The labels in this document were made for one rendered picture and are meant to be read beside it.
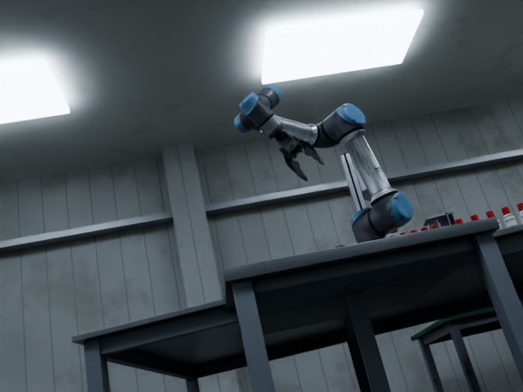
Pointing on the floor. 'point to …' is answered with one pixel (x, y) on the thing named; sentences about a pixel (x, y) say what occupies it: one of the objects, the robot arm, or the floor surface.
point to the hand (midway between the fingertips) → (314, 171)
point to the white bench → (458, 326)
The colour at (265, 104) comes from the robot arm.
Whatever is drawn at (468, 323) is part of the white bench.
